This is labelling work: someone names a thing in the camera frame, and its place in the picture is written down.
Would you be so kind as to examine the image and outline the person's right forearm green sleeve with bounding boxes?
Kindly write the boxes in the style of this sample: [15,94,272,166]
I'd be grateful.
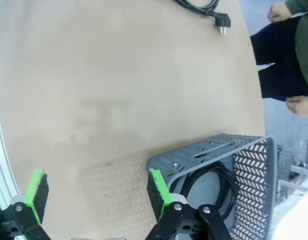
[285,0,308,16]

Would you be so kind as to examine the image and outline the person's right hand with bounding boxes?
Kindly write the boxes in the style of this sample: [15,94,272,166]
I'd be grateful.
[266,2,294,23]

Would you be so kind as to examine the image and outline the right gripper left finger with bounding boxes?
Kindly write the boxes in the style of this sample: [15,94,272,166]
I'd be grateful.
[1,169,53,240]

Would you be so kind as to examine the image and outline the person in dark clothes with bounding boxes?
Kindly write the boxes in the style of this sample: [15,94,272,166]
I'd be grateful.
[250,14,308,102]

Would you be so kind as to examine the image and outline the person's left hand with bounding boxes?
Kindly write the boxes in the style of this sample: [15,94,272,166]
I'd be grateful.
[285,95,308,117]

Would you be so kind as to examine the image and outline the grey round metal base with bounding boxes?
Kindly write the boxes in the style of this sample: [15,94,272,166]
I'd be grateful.
[277,147,294,181]

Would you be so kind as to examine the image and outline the grey plastic mesh basket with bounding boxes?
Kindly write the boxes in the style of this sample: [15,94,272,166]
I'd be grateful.
[145,133,279,240]

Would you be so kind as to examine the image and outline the person's green sweater torso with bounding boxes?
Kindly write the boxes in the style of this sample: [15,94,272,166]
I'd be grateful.
[294,14,308,98]

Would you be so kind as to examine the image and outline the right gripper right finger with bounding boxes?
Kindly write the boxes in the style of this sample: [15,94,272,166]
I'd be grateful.
[145,168,233,240]

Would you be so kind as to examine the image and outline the black power cable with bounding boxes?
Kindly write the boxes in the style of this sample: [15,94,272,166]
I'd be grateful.
[177,161,237,221]
[173,0,232,36]

